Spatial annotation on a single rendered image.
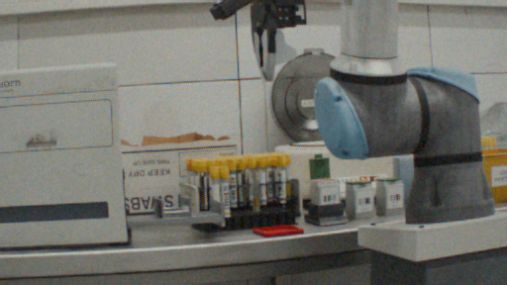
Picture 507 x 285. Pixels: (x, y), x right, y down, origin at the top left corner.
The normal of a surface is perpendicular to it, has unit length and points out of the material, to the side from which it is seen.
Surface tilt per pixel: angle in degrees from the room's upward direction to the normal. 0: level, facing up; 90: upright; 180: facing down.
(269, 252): 90
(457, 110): 85
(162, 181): 89
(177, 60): 90
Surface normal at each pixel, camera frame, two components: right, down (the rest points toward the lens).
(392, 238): -0.95, 0.06
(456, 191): -0.03, -0.32
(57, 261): 0.30, 0.04
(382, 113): 0.22, 0.24
